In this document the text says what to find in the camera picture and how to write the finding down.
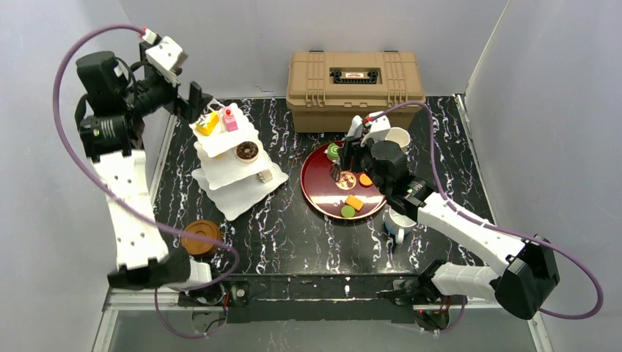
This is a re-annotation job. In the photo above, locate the green swirl roll cake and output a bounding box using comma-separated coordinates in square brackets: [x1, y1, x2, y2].
[325, 143, 340, 161]

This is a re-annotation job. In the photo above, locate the red round tray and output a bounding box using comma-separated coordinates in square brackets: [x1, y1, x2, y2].
[299, 142, 386, 220]

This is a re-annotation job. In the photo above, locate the yellow cake slice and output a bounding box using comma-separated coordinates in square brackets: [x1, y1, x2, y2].
[195, 111, 220, 136]

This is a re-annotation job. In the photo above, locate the pink cake with cherry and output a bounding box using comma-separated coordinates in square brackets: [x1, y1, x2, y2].
[221, 108, 238, 132]

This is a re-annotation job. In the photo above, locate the chocolate glazed donut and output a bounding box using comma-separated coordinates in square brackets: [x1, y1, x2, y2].
[235, 141, 259, 163]

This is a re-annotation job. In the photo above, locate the white three-tier dessert stand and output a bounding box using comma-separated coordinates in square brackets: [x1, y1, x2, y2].
[190, 103, 288, 221]

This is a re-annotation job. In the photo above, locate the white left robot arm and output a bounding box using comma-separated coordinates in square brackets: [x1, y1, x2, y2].
[75, 37, 212, 290]

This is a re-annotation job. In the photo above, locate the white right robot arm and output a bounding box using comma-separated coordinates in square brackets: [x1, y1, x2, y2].
[338, 136, 560, 320]

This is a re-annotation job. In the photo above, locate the orange round cookie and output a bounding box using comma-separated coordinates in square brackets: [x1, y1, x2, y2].
[359, 173, 373, 187]

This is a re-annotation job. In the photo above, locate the orange square cake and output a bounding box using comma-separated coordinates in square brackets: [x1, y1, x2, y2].
[344, 195, 365, 212]

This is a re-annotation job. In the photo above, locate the pale green ceramic mug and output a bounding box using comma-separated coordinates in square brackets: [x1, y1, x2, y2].
[385, 127, 411, 153]

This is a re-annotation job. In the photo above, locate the green round macaron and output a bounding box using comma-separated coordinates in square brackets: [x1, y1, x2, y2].
[340, 205, 356, 219]

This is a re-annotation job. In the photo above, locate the tan plastic toolbox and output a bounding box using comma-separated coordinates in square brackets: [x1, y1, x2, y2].
[286, 51, 426, 133]

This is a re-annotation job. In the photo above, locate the white mug blue base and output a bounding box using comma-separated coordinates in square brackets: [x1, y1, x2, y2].
[384, 208, 416, 245]

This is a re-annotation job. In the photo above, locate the brown wooden coaster stack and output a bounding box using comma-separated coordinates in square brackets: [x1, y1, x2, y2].
[180, 219, 223, 258]

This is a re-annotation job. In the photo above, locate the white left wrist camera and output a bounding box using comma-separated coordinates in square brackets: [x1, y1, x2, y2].
[141, 27, 188, 87]

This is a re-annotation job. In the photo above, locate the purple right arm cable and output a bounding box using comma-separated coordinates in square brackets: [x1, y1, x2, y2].
[364, 102, 605, 320]

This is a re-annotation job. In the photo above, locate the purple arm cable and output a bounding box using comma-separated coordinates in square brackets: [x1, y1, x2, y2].
[52, 24, 241, 340]
[364, 102, 605, 320]

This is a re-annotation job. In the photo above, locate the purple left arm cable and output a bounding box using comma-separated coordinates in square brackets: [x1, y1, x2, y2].
[52, 24, 241, 340]

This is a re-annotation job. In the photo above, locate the black base frame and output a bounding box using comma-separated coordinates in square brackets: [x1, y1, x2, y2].
[104, 271, 487, 326]

